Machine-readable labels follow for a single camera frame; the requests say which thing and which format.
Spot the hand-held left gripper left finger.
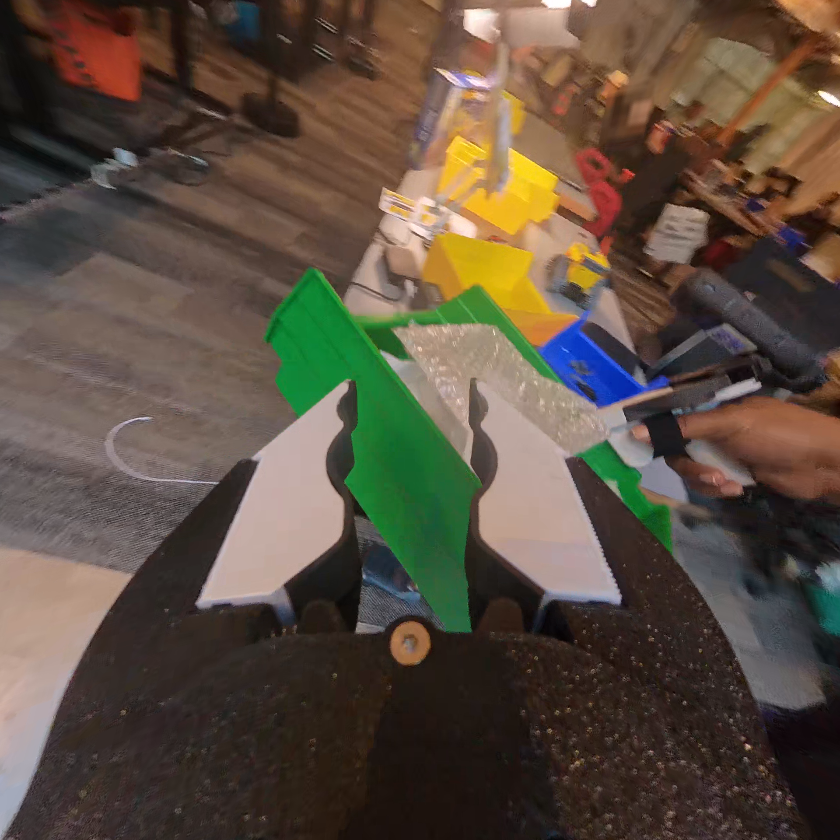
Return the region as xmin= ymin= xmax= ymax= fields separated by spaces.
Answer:
xmin=196 ymin=381 xmax=363 ymax=634

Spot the clear bubble wrap bag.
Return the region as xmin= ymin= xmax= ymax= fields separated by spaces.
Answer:
xmin=392 ymin=322 xmax=611 ymax=457

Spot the yellow black sticker sheet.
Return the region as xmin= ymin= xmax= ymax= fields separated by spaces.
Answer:
xmin=379 ymin=188 xmax=450 ymax=232

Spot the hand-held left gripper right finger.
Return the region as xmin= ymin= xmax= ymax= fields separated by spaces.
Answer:
xmin=466 ymin=379 xmax=623 ymax=634

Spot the blue plastic storage bin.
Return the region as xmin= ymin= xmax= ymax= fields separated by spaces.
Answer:
xmin=539 ymin=320 xmax=672 ymax=409

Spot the white cable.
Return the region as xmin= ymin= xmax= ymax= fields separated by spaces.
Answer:
xmin=105 ymin=416 xmax=221 ymax=487

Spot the yellow building-block toy vehicle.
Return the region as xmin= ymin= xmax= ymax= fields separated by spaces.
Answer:
xmin=548 ymin=241 xmax=613 ymax=309

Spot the blue toy kit box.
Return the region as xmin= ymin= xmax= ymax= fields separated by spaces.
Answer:
xmin=412 ymin=66 xmax=503 ymax=172

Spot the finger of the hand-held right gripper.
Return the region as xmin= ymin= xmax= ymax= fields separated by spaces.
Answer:
xmin=607 ymin=379 xmax=765 ymax=468
xmin=598 ymin=373 xmax=746 ymax=422

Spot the person's right hand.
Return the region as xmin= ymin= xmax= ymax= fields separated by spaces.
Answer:
xmin=630 ymin=394 xmax=840 ymax=504

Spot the green plastic storage bin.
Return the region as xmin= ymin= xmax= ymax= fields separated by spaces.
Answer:
xmin=264 ymin=268 xmax=675 ymax=634

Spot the orange soft bag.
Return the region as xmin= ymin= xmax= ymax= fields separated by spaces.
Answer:
xmin=49 ymin=0 xmax=143 ymax=102

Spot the red plastic container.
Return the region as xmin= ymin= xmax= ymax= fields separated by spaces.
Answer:
xmin=576 ymin=147 xmax=636 ymax=238

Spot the yellow plastic storage bin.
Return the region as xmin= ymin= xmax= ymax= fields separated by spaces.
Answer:
xmin=438 ymin=136 xmax=560 ymax=235
xmin=423 ymin=233 xmax=578 ymax=345

